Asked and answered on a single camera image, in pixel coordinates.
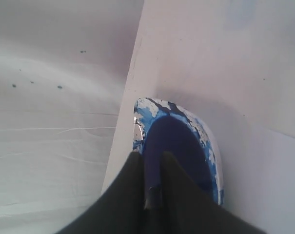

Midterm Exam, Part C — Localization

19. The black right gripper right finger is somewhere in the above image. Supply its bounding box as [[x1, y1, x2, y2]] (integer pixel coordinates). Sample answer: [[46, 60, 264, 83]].
[[160, 152, 264, 234]]

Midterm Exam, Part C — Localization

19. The white square paint dish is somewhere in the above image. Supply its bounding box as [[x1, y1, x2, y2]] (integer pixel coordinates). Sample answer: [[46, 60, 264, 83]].
[[133, 97, 224, 205]]

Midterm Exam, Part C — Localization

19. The white backdrop curtain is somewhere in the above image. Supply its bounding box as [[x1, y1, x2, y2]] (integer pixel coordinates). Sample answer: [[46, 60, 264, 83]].
[[0, 0, 143, 234]]

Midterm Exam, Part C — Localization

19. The black paintbrush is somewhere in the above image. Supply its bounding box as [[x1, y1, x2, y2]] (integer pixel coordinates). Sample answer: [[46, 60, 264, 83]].
[[143, 141, 162, 210]]

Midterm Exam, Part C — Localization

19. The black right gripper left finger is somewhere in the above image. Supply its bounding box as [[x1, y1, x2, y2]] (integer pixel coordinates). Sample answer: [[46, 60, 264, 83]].
[[58, 152, 144, 234]]

